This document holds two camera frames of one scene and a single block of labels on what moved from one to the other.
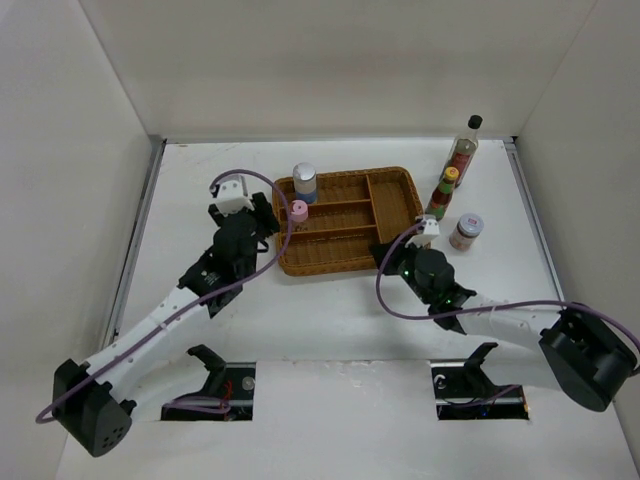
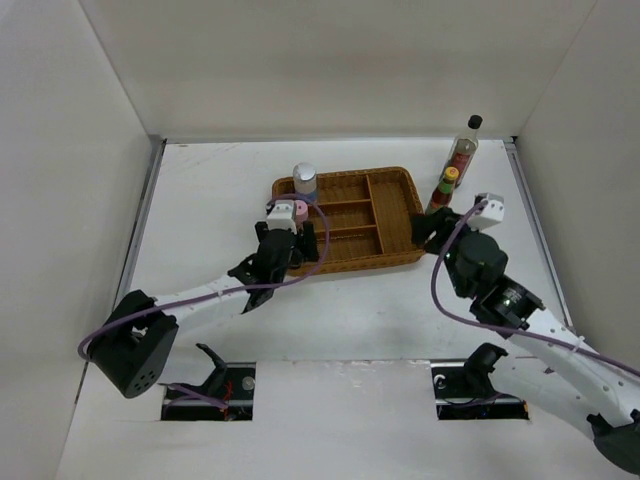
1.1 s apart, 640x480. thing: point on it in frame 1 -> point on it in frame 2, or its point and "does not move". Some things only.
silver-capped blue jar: x=305 y=182 does not move
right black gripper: x=398 y=251 -> x=441 y=221
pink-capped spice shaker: x=299 y=210 does not move
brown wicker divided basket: x=353 y=210 does not move
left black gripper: x=263 y=215 -> x=307 y=247
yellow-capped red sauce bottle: x=438 y=202 does not move
